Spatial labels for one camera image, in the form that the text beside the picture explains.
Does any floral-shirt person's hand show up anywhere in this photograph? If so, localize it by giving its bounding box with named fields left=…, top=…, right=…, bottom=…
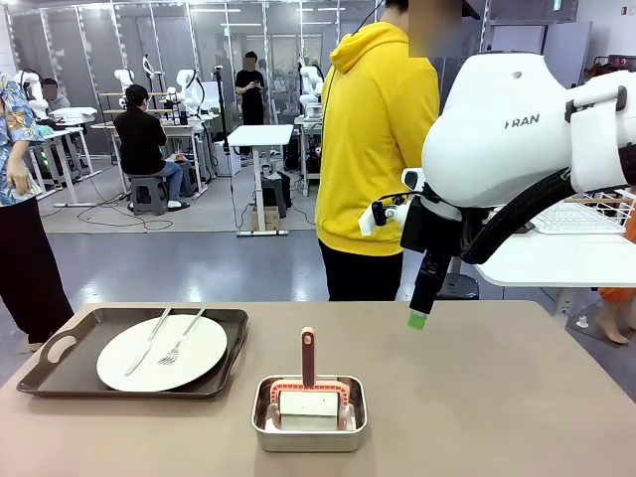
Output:
left=7, top=163, right=33, bottom=195

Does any grey plastic stool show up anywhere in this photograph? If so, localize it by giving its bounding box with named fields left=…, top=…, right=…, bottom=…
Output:
left=127, top=174, right=169, bottom=217

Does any floral-shirt person's forearm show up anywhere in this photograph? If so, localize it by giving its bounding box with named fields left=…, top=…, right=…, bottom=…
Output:
left=7, top=137, right=30, bottom=168

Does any black camera tripod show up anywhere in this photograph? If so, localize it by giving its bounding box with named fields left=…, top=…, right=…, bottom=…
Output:
left=212, top=64, right=235, bottom=155

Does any pink lint roller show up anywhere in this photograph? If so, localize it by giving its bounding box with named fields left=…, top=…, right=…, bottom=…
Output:
left=267, top=326, right=353, bottom=432

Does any white cluttered desk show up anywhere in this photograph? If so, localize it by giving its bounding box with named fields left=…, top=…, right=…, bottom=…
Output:
left=37, top=106, right=100, bottom=209

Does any seated person in grey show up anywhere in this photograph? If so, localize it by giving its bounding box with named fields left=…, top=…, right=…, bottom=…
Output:
left=40, top=78, right=72, bottom=113

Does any seated person in black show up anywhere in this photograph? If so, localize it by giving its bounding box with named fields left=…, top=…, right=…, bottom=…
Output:
left=112, top=83, right=193, bottom=213

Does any standing person in black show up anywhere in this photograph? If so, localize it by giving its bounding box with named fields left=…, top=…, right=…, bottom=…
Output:
left=235, top=51, right=268, bottom=126

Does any person in yellow hoodie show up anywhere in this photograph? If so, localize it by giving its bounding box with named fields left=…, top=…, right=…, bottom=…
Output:
left=315, top=0, right=491, bottom=303

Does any white side table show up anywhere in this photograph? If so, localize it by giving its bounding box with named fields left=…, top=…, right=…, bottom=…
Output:
left=474, top=231, right=636, bottom=319

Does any cardboard box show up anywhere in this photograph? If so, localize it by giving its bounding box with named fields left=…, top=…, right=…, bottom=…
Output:
left=250, top=205, right=281, bottom=233

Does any white standing desk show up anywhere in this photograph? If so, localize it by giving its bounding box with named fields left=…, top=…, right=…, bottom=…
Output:
left=227, top=123, right=295, bottom=238

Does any silver table knife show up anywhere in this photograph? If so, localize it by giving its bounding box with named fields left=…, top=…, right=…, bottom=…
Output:
left=123, top=306, right=173, bottom=378

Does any black braided cable sleeve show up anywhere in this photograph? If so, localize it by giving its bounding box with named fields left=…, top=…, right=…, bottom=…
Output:
left=459, top=166, right=577, bottom=266

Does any figure in orange skirt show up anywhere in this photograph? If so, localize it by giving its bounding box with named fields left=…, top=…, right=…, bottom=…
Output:
left=597, top=285, right=636, bottom=346

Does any black round stool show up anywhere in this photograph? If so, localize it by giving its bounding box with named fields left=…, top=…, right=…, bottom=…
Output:
left=434, top=273, right=481, bottom=302

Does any silver fork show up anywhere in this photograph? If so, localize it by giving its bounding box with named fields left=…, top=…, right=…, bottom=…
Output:
left=157, top=303, right=209, bottom=368

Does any white round plate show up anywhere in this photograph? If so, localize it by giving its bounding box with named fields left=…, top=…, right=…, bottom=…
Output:
left=95, top=313, right=230, bottom=394

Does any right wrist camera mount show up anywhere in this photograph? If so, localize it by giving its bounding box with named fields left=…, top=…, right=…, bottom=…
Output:
left=358, top=195, right=413, bottom=238

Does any wooden-top workbench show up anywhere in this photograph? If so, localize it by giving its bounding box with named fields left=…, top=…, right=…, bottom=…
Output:
left=91, top=88, right=208, bottom=200

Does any white wire dish rack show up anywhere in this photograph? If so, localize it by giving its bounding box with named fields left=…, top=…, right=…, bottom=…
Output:
left=534, top=186, right=636, bottom=236

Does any clothes rack with garments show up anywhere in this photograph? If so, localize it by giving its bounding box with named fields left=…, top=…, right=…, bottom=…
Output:
left=584, top=53, right=636, bottom=83

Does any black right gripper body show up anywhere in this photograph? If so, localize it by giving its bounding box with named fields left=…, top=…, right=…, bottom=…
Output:
left=399, top=193, right=466, bottom=258

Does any rectangular metal container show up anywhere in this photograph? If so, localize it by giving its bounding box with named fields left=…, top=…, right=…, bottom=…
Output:
left=250, top=374, right=370, bottom=454

